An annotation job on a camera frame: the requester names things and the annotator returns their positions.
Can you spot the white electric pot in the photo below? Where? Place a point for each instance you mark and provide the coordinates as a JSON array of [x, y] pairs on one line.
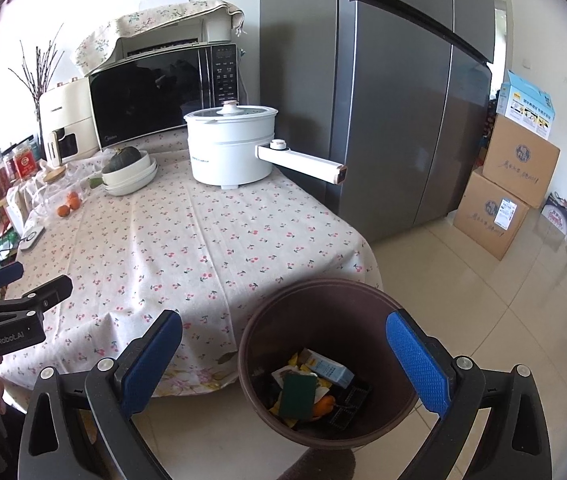
[[223, 155]]

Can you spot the white remote device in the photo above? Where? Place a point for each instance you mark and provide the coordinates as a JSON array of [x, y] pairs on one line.
[[31, 239]]

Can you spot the stacked white bowls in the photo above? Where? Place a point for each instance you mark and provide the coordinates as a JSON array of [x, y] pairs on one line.
[[133, 180]]

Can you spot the row of red snack jars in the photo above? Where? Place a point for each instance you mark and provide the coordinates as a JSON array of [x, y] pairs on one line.
[[25, 162]]

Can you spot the light blue carton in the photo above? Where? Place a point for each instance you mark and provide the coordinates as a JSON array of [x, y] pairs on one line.
[[331, 370]]

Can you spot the cherry print tablecloth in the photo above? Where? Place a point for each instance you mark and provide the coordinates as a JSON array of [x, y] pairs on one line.
[[213, 250]]

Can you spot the black microwave oven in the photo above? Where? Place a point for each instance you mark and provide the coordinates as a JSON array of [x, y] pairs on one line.
[[138, 100]]

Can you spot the white paper bags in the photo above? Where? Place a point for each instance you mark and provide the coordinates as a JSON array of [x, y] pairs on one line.
[[18, 205]]

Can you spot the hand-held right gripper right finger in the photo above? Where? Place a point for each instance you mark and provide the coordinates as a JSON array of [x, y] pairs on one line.
[[418, 365]]

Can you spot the green yellow sponge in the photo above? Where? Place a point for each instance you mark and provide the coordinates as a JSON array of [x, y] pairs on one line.
[[298, 395]]

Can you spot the white appliance under floral cloth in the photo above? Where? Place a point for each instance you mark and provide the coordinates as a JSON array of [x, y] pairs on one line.
[[153, 15]]

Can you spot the grey refrigerator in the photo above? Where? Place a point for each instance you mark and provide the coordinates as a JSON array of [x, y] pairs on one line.
[[388, 125]]

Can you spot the yellow wrapper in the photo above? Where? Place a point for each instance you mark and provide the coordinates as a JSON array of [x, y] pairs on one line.
[[294, 360]]

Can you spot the plain cardboard box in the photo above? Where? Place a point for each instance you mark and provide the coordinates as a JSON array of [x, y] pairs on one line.
[[518, 155]]

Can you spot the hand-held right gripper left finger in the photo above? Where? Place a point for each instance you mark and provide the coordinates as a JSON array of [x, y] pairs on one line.
[[148, 365]]

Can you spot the black plastic tray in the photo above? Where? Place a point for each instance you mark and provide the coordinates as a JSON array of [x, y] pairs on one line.
[[351, 410]]

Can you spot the brown plastic trash bin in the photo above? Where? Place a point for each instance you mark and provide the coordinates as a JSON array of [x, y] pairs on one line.
[[273, 330]]

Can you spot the orange peel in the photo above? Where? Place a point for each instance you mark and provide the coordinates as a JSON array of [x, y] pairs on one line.
[[324, 405]]

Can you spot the dried branches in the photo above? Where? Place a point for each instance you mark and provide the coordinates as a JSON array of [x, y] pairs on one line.
[[38, 80]]

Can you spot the orange tangerine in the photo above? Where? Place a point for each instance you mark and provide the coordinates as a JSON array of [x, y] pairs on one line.
[[64, 211], [74, 201]]

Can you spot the brown fuzzy slipper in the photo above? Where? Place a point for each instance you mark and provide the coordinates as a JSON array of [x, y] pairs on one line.
[[323, 465]]

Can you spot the small green fruit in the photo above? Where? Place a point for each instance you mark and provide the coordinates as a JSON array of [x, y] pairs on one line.
[[94, 182]]

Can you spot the green pumpkin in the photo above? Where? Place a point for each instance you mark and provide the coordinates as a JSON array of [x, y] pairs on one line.
[[121, 160]]

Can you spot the cream air fryer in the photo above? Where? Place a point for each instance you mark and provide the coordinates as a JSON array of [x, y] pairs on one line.
[[68, 105]]

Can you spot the small purple printed box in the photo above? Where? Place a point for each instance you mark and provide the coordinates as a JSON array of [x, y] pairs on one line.
[[558, 220]]

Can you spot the cream countertop appliance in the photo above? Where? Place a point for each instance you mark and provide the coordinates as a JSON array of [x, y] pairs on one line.
[[216, 32]]

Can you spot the blue white printed box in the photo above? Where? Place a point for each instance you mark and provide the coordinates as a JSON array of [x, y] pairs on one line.
[[526, 105]]

